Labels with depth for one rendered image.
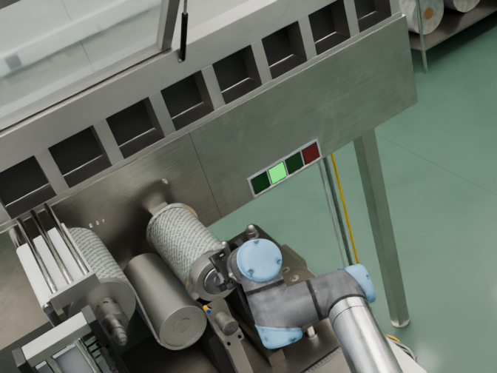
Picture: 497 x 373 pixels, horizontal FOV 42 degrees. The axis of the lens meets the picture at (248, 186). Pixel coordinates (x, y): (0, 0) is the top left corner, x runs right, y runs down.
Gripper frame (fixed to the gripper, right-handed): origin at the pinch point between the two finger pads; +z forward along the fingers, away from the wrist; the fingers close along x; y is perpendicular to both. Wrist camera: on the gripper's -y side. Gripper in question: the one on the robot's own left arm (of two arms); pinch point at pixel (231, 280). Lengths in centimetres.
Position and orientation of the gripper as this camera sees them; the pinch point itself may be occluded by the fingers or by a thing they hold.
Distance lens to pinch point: 146.7
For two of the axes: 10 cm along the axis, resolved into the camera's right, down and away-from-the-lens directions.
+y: -5.2, -8.5, 0.6
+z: -2.1, 2.0, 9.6
